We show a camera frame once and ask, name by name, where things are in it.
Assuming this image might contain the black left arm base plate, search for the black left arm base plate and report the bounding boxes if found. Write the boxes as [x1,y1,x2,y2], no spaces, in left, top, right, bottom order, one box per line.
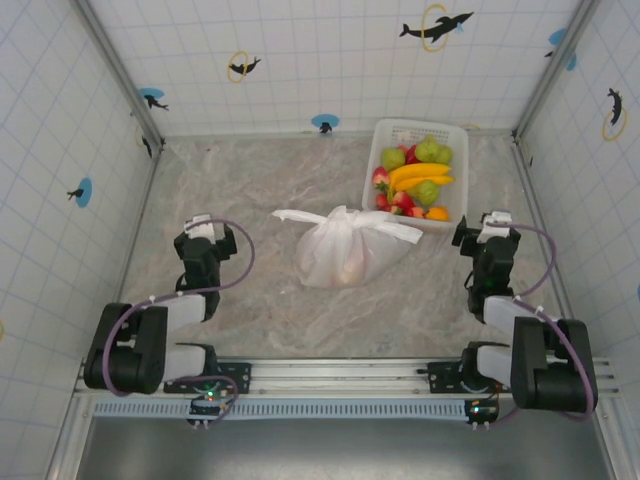
[163,360,254,396]

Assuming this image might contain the long aluminium mounting rail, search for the long aluminium mounting rail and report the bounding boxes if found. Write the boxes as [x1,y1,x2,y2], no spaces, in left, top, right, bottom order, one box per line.
[73,356,622,400]

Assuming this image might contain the peach coloured fake fruit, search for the peach coloured fake fruit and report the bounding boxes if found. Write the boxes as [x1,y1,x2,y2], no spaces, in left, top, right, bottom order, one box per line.
[333,244,376,285]

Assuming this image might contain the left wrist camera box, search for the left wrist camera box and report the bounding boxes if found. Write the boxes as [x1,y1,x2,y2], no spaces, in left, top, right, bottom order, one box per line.
[181,213,227,242]

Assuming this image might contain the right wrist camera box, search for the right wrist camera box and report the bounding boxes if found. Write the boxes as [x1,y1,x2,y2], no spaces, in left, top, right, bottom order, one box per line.
[477,209,516,245]

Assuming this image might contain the aluminium side rail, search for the aluminium side rail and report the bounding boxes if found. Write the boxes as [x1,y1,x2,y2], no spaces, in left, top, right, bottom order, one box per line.
[47,139,167,480]
[512,137,626,480]

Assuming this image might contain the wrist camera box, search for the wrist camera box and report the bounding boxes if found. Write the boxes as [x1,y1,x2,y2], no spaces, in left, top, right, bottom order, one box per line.
[477,209,516,245]
[181,213,227,242]

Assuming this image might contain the grey slotted cable duct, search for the grey slotted cable duct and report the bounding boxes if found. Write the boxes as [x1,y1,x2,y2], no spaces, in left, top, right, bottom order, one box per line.
[91,398,502,421]

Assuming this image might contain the white plastic bag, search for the white plastic bag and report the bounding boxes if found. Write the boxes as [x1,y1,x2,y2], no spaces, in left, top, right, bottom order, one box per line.
[271,204,425,290]

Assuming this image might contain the white perforated plastic basket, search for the white perforated plastic basket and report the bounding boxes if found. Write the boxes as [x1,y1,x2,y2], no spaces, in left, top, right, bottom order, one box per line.
[360,118,470,235]

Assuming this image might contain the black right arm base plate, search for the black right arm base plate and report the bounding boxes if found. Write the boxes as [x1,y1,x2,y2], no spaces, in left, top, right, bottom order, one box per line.
[427,360,521,396]

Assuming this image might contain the aluminium corner post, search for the aluminium corner post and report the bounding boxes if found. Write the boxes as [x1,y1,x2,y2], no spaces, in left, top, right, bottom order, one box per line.
[73,0,166,151]
[510,0,601,144]

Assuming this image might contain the blue circle fish sticker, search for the blue circle fish sticker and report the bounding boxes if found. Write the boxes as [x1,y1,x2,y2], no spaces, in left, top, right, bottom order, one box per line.
[543,27,579,72]

